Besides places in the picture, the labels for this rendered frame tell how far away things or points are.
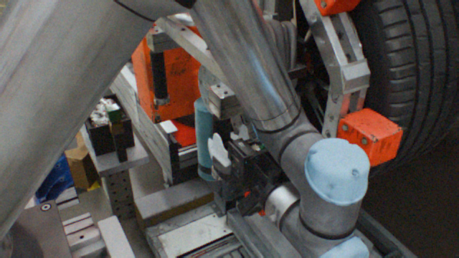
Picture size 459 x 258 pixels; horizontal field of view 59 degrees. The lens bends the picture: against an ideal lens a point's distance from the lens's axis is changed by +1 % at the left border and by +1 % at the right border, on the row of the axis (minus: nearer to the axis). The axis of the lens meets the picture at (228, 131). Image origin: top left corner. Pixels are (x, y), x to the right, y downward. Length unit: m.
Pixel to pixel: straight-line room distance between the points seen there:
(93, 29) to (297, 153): 0.34
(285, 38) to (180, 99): 0.72
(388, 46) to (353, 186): 0.37
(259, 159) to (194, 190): 1.07
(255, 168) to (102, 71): 0.41
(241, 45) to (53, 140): 0.24
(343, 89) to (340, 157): 0.30
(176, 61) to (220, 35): 0.88
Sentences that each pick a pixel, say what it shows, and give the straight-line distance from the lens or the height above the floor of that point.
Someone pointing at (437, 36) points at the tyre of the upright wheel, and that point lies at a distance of 0.88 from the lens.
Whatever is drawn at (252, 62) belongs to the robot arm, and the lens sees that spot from 0.48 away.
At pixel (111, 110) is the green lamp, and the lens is 1.26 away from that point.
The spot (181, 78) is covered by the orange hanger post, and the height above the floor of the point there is 0.68.
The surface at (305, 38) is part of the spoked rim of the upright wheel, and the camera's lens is 1.01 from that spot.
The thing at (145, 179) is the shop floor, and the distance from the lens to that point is 1.99.
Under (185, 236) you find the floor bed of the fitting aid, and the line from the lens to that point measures 1.61.
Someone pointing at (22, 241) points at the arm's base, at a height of 0.87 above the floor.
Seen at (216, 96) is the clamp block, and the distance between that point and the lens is 0.72.
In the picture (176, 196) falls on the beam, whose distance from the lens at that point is 1.69.
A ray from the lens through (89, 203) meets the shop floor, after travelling 1.94.
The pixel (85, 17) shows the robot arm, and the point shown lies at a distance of 0.27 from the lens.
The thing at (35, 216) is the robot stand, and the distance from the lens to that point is 0.73.
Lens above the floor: 1.31
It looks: 35 degrees down
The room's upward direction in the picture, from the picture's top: straight up
